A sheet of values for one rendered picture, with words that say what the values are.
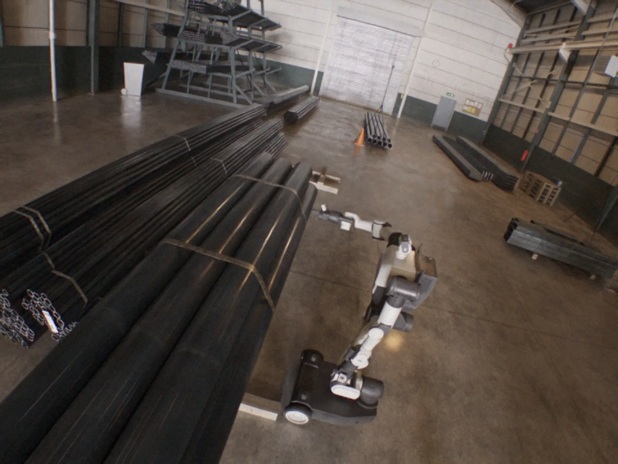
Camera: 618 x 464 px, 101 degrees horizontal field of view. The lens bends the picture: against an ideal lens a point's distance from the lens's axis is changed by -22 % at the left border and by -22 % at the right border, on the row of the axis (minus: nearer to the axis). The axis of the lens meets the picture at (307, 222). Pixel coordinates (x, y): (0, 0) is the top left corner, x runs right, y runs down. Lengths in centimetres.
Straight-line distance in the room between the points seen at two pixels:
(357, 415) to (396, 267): 125
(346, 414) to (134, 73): 1159
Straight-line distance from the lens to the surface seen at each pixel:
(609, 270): 825
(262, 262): 136
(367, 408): 257
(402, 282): 155
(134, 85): 1236
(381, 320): 168
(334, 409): 248
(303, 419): 250
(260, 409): 244
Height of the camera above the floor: 224
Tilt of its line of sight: 28 degrees down
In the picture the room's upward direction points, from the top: 14 degrees clockwise
